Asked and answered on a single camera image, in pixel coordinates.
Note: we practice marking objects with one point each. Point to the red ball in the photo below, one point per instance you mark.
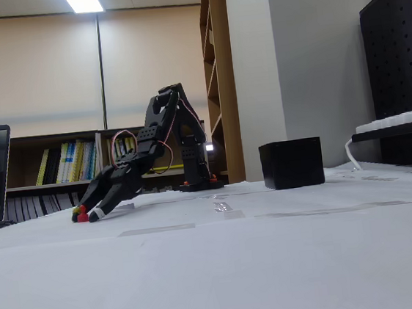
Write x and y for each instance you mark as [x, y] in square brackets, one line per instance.
[82, 216]

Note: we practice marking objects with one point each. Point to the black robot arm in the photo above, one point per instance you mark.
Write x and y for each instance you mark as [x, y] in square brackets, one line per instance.
[191, 156]

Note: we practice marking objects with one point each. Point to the black open box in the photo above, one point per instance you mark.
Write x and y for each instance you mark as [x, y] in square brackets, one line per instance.
[292, 164]

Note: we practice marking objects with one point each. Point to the green yellow binder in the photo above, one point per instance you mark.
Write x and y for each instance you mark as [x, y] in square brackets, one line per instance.
[119, 149]
[110, 153]

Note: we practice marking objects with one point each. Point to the pale striped book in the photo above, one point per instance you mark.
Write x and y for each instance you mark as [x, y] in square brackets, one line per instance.
[90, 161]

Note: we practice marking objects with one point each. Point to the low wooden bookshelf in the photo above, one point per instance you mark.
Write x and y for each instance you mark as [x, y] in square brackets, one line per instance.
[104, 150]
[56, 185]

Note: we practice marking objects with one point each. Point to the blue white book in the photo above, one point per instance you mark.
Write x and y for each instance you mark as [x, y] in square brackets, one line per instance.
[70, 161]

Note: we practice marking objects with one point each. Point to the flat yellow folder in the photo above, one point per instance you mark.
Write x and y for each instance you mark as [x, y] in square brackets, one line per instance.
[178, 166]

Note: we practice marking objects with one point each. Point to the yellow white book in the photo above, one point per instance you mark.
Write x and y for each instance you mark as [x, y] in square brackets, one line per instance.
[62, 164]

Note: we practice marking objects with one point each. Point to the black books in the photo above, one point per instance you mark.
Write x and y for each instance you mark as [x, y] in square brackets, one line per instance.
[53, 165]

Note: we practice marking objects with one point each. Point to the slanted yellow book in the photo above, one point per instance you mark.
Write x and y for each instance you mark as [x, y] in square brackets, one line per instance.
[42, 168]

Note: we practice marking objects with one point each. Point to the grey file binders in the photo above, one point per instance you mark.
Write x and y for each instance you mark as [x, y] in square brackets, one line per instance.
[38, 207]

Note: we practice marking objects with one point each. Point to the crumpled clear plastic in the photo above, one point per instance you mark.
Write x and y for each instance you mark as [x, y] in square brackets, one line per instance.
[222, 207]

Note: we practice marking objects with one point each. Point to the beige roller blind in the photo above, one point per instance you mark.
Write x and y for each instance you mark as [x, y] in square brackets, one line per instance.
[151, 57]
[31, 69]

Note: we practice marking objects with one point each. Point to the tall wooden bookshelf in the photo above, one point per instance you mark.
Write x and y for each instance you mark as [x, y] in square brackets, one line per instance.
[226, 86]

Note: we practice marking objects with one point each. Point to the white paper table cover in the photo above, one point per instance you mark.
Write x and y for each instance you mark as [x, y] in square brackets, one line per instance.
[203, 273]

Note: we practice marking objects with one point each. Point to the ceiling light panel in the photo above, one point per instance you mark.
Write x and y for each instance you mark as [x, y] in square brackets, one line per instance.
[83, 1]

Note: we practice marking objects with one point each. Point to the long clear tape strip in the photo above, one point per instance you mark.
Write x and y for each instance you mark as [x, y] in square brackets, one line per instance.
[326, 210]

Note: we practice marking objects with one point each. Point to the white power strip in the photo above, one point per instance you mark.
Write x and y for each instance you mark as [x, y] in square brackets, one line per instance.
[401, 117]

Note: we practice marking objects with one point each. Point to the black pegboard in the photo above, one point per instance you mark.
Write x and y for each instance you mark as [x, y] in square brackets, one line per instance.
[399, 67]

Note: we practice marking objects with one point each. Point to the black metal shelf rail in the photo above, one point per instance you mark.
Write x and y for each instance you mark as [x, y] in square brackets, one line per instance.
[391, 132]

